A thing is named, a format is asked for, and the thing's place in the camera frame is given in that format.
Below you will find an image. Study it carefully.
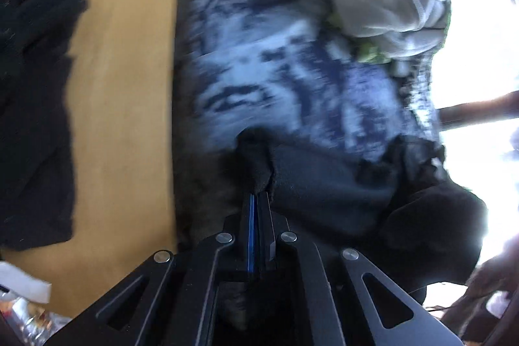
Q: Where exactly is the clear plastic packaging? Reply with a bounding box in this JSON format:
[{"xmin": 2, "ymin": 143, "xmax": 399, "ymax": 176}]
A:
[{"xmin": 0, "ymin": 289, "xmax": 66, "ymax": 346}]

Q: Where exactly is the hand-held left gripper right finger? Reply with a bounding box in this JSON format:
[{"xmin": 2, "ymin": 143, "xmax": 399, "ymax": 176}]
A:
[{"xmin": 257, "ymin": 191, "xmax": 464, "ymax": 346}]

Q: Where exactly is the wooden chair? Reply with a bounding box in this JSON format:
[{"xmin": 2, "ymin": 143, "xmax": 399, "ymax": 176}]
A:
[{"xmin": 3, "ymin": 0, "xmax": 180, "ymax": 316}]

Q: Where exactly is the black cloth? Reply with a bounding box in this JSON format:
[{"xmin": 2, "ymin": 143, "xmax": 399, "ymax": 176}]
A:
[{"xmin": 0, "ymin": 0, "xmax": 95, "ymax": 252}]

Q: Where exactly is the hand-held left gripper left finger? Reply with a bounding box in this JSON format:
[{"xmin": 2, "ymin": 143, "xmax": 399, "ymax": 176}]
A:
[{"xmin": 44, "ymin": 194, "xmax": 258, "ymax": 346}]

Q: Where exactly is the black garment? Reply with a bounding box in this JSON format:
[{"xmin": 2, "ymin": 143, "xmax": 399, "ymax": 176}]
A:
[{"xmin": 226, "ymin": 126, "xmax": 489, "ymax": 306}]

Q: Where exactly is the blue tie-dye bed sheet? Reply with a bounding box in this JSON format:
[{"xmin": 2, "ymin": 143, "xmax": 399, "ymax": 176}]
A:
[{"xmin": 174, "ymin": 0, "xmax": 452, "ymax": 211}]

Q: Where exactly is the white paper tissue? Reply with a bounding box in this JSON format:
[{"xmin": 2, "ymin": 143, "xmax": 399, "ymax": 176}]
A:
[{"xmin": 0, "ymin": 260, "xmax": 53, "ymax": 304}]

